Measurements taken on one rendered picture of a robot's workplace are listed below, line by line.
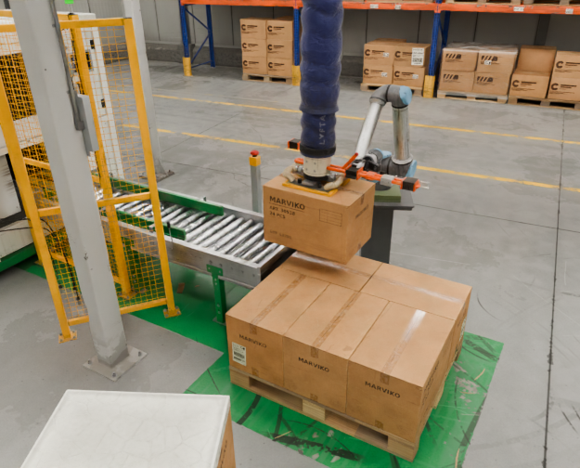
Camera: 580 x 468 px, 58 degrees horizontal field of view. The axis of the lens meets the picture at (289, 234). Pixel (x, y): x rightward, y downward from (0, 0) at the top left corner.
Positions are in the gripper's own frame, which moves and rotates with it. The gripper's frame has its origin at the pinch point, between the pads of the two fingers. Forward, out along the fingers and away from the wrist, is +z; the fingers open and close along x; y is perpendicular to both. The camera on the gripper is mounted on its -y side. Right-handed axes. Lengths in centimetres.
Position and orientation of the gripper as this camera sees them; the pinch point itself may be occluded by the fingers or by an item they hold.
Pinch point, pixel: (357, 173)
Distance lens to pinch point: 317.5
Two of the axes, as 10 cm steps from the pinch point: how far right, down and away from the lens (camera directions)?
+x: -0.2, -8.8, -4.7
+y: -8.7, -2.3, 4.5
